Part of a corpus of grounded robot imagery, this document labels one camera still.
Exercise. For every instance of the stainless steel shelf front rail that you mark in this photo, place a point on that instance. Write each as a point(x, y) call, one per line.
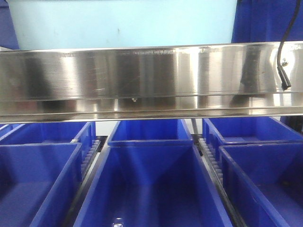
point(221, 80)

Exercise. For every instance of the blue bin behind right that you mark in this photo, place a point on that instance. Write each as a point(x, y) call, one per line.
point(262, 20)

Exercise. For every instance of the blue bin behind left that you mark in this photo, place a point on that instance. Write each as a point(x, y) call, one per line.
point(8, 37)

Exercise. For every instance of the blue bin below left rear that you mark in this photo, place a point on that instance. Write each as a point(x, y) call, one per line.
point(83, 133)

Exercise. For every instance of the light teal plastic bin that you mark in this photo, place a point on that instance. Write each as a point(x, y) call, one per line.
point(62, 24)

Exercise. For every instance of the lower rail left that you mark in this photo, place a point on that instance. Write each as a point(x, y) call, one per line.
point(86, 171)

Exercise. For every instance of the blue bin below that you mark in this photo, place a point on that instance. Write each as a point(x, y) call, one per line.
point(245, 130)
point(83, 133)
point(150, 132)
point(264, 182)
point(38, 183)
point(152, 186)

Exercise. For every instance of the blue bin below right rear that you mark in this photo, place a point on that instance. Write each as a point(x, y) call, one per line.
point(245, 130)

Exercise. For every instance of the blue bin below centre rear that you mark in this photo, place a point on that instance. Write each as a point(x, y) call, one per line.
point(150, 132)

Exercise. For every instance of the lower roller track right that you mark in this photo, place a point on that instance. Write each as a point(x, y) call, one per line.
point(216, 175)

